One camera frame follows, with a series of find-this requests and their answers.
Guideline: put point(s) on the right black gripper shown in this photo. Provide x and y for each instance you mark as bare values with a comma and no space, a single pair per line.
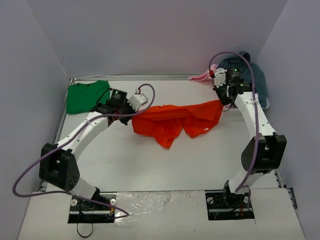
223,97

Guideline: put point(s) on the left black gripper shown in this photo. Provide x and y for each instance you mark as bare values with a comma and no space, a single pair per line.
127,116

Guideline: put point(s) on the orange t-shirt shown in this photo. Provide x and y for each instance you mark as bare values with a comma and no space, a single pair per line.
165,123

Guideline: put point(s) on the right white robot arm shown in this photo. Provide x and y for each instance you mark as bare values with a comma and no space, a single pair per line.
265,149

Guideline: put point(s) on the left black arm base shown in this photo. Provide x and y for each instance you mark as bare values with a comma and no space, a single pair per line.
86,212

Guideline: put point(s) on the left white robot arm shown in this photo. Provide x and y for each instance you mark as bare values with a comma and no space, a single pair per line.
59,161

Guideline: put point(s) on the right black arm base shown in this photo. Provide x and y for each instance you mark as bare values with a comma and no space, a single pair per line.
224,208

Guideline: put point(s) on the pink t-shirt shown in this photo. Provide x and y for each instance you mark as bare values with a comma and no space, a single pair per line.
207,77

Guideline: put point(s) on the blue-grey t-shirt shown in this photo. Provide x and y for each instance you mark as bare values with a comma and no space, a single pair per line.
259,76

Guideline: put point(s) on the green folded t-shirt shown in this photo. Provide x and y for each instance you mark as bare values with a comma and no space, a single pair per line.
82,97

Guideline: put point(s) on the white plastic basket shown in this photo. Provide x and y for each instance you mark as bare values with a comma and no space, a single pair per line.
265,104

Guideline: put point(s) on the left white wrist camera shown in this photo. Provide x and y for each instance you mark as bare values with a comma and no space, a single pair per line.
138,100

